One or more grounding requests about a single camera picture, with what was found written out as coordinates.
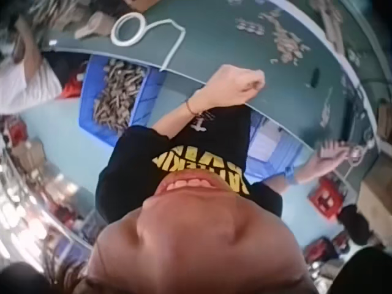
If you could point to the person's right hand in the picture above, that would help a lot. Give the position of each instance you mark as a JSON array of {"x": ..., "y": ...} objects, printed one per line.
[{"x": 327, "y": 157}]

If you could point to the person's left hand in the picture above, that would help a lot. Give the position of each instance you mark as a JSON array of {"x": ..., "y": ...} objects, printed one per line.
[{"x": 231, "y": 85}]

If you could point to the small pale metal part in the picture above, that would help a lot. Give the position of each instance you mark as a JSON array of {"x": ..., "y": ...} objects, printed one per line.
[{"x": 326, "y": 107}]

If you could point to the blue wrist watch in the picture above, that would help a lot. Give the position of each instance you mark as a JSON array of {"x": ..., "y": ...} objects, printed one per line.
[{"x": 290, "y": 174}]

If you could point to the red plastic crate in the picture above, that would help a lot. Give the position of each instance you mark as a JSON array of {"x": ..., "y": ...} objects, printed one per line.
[{"x": 328, "y": 199}]

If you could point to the row of small metal parts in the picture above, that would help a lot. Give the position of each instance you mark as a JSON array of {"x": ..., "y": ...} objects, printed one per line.
[{"x": 250, "y": 27}]

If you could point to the small black object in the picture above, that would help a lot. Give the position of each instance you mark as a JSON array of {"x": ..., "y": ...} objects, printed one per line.
[{"x": 314, "y": 76}]

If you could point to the blue crate with white paper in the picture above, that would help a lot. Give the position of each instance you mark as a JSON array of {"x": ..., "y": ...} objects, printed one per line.
[{"x": 269, "y": 147}]

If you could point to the white tape strip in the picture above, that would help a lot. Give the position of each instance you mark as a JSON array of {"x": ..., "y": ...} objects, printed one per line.
[{"x": 176, "y": 43}]

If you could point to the red boxes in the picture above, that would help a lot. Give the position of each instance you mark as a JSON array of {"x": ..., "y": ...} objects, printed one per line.
[{"x": 324, "y": 249}]

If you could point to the white tape roll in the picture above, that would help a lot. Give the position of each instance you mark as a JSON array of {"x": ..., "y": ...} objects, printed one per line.
[{"x": 128, "y": 29}]

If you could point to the blue crate of metal parts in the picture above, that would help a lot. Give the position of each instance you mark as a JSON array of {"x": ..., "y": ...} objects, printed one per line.
[{"x": 113, "y": 92}]

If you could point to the brown cardboard pieces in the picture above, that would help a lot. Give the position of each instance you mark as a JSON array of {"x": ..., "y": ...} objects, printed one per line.
[{"x": 92, "y": 26}]

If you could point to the red bag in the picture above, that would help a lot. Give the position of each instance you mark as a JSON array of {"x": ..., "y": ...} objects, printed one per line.
[{"x": 72, "y": 86}]

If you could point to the cluttered shelf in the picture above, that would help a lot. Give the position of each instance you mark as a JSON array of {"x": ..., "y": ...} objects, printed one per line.
[{"x": 33, "y": 196}]

